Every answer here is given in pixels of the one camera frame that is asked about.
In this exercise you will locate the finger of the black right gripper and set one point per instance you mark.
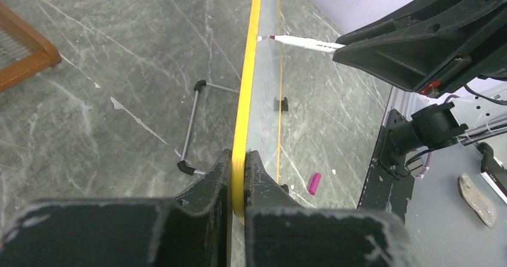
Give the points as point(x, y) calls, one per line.
point(428, 17)
point(407, 62)

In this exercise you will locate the magenta marker cap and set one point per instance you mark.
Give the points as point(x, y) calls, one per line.
point(313, 183)

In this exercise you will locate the yellow-framed whiteboard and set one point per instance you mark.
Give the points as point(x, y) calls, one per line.
point(258, 122)

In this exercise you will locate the aluminium table edge rail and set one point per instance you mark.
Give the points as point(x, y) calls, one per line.
point(404, 102)

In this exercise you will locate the grey shoe sole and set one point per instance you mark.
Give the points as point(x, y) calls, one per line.
point(480, 203)

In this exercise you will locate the orange wooden shelf rack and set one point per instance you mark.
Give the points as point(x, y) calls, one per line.
point(24, 51)

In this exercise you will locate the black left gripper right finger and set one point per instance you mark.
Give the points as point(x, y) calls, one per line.
point(281, 232)

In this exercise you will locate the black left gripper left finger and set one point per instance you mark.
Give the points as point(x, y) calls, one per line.
point(189, 229)

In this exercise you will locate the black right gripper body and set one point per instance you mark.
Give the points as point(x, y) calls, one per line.
point(488, 60)

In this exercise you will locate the white marker pen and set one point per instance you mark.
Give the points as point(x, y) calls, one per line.
point(305, 43)

